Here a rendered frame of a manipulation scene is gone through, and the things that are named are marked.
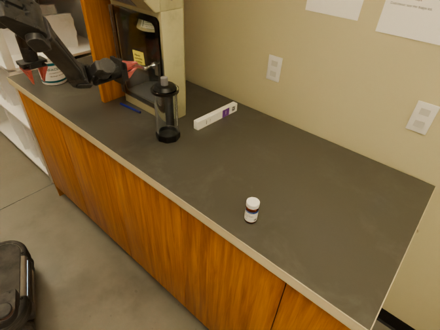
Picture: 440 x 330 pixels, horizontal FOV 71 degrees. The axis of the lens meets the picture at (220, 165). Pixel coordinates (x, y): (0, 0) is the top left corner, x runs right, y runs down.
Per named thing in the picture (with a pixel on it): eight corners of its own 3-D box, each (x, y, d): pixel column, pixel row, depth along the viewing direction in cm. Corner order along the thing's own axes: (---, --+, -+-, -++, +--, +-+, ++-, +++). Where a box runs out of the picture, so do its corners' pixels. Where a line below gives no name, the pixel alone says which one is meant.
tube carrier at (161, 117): (175, 126, 138) (173, 80, 125) (184, 138, 131) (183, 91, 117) (152, 130, 134) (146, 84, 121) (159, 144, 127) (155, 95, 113)
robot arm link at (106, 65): (69, 66, 112) (74, 88, 112) (77, 51, 104) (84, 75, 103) (101, 67, 120) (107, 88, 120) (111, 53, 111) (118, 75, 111)
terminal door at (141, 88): (124, 91, 154) (110, 2, 129) (165, 113, 139) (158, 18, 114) (123, 92, 153) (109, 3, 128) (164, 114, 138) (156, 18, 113)
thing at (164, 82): (172, 86, 125) (171, 71, 121) (180, 96, 119) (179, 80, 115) (150, 90, 122) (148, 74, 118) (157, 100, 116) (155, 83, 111)
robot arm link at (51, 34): (8, -3, 72) (19, 41, 72) (33, -7, 73) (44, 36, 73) (69, 67, 114) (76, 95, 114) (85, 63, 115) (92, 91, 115)
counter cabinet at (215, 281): (131, 156, 274) (114, 54, 218) (355, 309, 174) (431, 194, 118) (58, 194, 233) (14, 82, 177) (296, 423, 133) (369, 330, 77)
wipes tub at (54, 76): (60, 74, 179) (52, 48, 169) (72, 80, 172) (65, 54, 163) (37, 80, 171) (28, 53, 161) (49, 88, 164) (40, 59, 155)
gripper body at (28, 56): (48, 63, 131) (43, 45, 127) (23, 69, 125) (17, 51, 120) (41, 59, 134) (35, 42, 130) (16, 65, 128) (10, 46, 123)
